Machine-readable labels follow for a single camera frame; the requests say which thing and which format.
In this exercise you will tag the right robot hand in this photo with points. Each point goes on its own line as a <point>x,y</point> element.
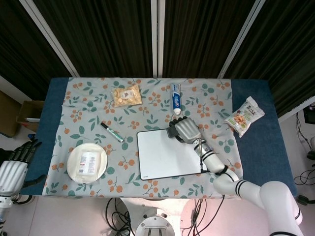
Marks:
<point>188,130</point>

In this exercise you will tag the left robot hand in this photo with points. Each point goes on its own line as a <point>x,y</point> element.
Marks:
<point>12,177</point>

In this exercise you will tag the grey board eraser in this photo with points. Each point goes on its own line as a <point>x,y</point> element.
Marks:
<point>171,132</point>

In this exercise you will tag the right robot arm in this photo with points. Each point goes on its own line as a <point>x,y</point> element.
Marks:
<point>214,161</point>

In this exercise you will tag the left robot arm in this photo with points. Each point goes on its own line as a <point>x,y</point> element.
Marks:
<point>4,206</point>

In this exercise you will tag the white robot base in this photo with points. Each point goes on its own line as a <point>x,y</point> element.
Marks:
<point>157,209</point>

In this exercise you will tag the blue white toothpaste tube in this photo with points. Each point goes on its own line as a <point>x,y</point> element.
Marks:
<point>176,99</point>

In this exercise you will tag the floral tablecloth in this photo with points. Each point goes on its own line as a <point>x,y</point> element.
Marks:
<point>152,115</point>

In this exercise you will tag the white whiteboard with black rim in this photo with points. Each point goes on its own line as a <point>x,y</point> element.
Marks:
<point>160,157</point>

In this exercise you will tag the white green snack bag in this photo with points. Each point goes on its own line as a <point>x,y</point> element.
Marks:
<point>243,115</point>

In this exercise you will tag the white round plate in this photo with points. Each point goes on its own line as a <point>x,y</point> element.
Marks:
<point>73,164</point>

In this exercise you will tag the closed brown cardboard box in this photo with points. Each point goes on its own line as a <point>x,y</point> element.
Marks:
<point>8,113</point>

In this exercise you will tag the open cardboard box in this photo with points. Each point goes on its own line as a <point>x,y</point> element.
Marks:
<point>30,110</point>

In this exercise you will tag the clear bag of yellow chips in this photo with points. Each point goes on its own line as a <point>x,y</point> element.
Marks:
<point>126,96</point>

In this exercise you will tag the blue table cover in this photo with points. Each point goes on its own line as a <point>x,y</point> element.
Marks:
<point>258,152</point>

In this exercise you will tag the green whiteboard marker pen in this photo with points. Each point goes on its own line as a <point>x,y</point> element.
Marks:
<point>112,132</point>

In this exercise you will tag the white wrapped packet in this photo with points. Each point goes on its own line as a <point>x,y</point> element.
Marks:
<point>89,162</point>

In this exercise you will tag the black curtain panel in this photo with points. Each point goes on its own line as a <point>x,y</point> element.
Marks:
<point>201,37</point>
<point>288,49</point>
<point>19,49</point>
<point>103,37</point>

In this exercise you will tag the small black monitor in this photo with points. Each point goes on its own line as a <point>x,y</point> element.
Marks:
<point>309,114</point>

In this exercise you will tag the white metal frame post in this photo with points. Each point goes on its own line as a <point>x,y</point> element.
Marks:
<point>157,37</point>
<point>240,39</point>
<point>50,39</point>

